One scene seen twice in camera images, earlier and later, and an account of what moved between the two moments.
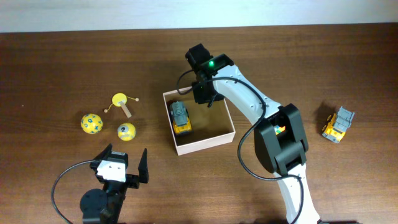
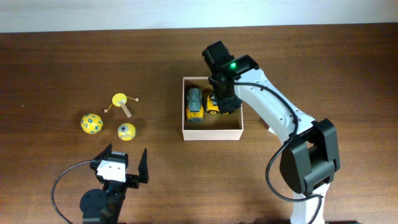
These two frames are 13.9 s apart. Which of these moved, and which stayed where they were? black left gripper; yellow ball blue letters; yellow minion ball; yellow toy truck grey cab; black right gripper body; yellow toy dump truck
Moved: black right gripper body; yellow toy truck grey cab; yellow toy dump truck
Stayed: yellow ball blue letters; black left gripper; yellow minion ball
